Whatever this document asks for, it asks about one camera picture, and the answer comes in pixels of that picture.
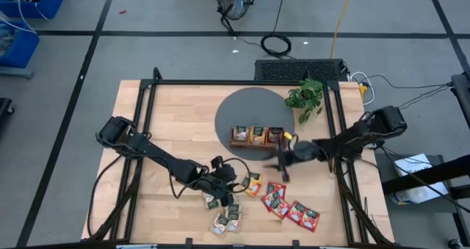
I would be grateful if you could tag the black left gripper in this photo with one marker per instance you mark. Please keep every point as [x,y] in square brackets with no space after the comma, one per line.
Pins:
[220,183]

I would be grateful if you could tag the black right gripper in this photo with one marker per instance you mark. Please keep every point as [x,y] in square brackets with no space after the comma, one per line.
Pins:
[303,153]

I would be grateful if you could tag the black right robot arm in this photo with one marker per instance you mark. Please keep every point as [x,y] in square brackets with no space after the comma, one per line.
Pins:
[349,142]

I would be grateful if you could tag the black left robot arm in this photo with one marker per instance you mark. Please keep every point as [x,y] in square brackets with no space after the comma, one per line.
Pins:
[161,157]

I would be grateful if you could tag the wooden three-compartment box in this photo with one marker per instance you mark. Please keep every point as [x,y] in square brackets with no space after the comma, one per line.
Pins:
[257,147]

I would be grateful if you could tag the black table clamp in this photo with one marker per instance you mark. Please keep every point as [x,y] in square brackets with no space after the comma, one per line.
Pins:
[157,73]
[188,242]
[295,243]
[305,75]

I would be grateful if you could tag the round grey placemat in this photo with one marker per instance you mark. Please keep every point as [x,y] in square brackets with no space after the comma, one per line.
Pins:
[253,105]

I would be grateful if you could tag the small green plant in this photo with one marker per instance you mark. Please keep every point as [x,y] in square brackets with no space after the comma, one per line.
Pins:
[304,96]

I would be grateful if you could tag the black vented computer case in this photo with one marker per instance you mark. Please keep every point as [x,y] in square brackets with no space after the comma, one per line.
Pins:
[297,71]

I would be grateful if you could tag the yellow plug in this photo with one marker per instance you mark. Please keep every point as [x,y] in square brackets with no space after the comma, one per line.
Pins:
[362,90]

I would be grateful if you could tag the white paper sheet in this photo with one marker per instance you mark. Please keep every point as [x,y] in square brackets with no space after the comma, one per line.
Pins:
[413,164]

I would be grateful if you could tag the black metal stand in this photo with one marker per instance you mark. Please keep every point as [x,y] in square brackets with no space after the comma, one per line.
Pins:
[422,176]

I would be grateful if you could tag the black floor fan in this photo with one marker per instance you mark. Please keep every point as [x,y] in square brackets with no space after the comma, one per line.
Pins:
[235,1]

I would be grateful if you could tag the black caster wheel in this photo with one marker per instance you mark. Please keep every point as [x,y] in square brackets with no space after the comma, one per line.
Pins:
[455,243]

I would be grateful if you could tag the black object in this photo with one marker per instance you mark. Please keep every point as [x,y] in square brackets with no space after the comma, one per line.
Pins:
[4,107]

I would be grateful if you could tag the blue plastic bin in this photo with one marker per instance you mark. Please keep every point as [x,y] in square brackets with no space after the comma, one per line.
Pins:
[22,47]
[47,3]

